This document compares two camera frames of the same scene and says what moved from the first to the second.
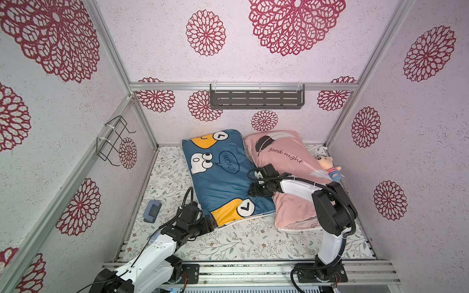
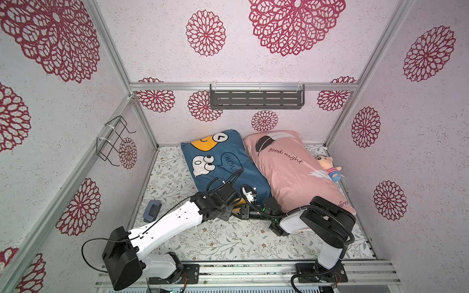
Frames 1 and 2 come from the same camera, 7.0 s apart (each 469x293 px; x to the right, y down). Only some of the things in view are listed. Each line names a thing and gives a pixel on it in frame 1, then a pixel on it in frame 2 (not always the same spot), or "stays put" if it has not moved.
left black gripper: (208, 227) -> (228, 214)
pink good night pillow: (286, 151) stays put
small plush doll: (334, 172) stays put
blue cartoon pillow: (218, 165) stays put
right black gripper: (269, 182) -> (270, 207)
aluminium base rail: (279, 274) stays put
